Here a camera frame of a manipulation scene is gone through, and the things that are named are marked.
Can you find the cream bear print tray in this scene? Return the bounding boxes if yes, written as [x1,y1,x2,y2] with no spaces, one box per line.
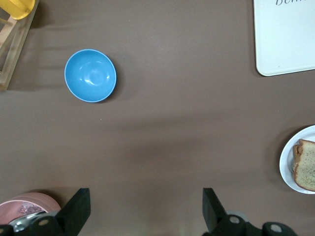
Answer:
[253,0,315,77]

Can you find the pale pink granules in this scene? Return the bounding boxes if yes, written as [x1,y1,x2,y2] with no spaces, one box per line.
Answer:
[17,203,46,217]

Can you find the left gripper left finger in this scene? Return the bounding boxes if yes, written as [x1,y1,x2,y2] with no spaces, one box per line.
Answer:
[31,188,91,236]

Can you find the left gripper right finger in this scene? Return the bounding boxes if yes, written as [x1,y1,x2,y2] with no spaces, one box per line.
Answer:
[203,188,249,236]

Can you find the yellow mug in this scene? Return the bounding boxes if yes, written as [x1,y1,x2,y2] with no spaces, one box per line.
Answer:
[0,0,36,21]

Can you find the blue bowl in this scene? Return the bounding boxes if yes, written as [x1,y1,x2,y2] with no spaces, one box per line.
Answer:
[64,49,118,103]

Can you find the round white plate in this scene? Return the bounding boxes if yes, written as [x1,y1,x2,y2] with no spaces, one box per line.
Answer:
[279,124,315,195]

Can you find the metal spoon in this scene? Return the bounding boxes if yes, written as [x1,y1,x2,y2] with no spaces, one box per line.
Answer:
[9,211,59,233]

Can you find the wooden mug rack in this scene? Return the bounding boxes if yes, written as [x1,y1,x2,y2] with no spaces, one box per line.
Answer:
[0,0,40,91]

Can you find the pink bowl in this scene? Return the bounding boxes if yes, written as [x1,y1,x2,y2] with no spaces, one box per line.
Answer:
[0,193,62,226]

